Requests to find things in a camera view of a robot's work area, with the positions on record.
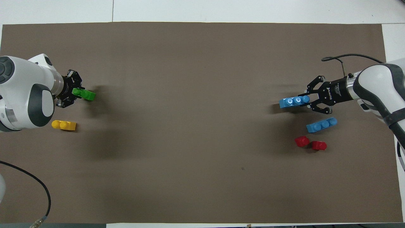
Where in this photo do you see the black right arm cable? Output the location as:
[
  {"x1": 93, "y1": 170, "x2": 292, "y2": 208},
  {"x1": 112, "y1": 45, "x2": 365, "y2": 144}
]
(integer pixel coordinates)
[{"x1": 321, "y1": 54, "x2": 385, "y2": 78}]

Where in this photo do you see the green two-stud toy block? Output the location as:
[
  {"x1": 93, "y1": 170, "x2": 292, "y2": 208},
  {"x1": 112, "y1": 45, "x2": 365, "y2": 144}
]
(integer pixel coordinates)
[{"x1": 72, "y1": 88, "x2": 96, "y2": 102}]

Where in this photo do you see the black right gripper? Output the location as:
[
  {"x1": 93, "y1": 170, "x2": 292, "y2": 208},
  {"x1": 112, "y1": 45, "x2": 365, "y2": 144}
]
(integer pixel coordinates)
[{"x1": 299, "y1": 75, "x2": 354, "y2": 115}]

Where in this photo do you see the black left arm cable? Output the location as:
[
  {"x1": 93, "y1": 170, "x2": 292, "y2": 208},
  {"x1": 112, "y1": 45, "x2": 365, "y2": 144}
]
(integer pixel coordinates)
[{"x1": 0, "y1": 160, "x2": 52, "y2": 228}]

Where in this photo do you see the yellow two-stud toy block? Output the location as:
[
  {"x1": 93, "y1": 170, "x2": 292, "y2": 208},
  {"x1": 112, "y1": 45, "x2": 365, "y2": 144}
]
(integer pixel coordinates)
[{"x1": 52, "y1": 120, "x2": 77, "y2": 131}]

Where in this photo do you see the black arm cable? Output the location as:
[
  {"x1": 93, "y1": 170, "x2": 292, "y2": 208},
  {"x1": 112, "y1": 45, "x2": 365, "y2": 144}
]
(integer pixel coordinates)
[
  {"x1": 0, "y1": 160, "x2": 52, "y2": 228},
  {"x1": 321, "y1": 54, "x2": 385, "y2": 78}
]

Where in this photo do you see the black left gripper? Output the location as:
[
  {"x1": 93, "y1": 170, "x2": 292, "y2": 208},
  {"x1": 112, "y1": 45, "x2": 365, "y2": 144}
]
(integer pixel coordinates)
[{"x1": 56, "y1": 69, "x2": 85, "y2": 109}]

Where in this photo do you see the brown table mat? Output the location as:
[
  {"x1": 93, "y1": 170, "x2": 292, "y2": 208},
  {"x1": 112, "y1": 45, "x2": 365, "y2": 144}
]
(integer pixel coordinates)
[{"x1": 0, "y1": 22, "x2": 404, "y2": 224}]

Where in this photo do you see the blue three-stud toy block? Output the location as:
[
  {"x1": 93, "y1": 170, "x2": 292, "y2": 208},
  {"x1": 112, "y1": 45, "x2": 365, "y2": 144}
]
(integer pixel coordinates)
[
  {"x1": 306, "y1": 117, "x2": 338, "y2": 133},
  {"x1": 279, "y1": 96, "x2": 311, "y2": 109}
]

